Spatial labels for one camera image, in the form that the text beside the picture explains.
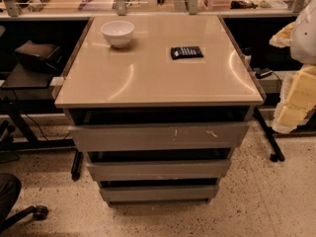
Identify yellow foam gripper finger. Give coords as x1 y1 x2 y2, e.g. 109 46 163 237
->
269 23 294 48
272 64 316 134

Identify grey drawer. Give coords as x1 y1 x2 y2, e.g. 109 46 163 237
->
100 186 219 202
87 160 230 181
69 122 249 152

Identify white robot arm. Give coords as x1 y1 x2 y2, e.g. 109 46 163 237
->
270 0 316 134

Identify grey drawer cabinet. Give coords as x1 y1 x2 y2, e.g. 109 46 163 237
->
55 15 265 190

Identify black power adapter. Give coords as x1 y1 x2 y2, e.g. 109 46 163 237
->
254 68 273 79

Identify black table leg right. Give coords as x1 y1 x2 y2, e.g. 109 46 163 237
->
254 108 285 162

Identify black table leg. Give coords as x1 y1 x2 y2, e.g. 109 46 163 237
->
71 151 82 182
254 108 285 162

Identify dark blue snack packet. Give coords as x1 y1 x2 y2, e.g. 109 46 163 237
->
170 46 203 60

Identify white ceramic bowl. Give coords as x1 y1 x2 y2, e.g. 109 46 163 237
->
101 21 134 48

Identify black table leg left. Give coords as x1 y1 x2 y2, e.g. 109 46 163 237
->
71 151 82 182

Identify dark box on shelf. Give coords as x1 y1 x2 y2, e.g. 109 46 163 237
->
14 40 61 73

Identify black office chair base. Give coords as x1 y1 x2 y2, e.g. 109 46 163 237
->
0 205 48 233

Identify person leg dark trousers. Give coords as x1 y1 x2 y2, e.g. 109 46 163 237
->
0 173 22 223

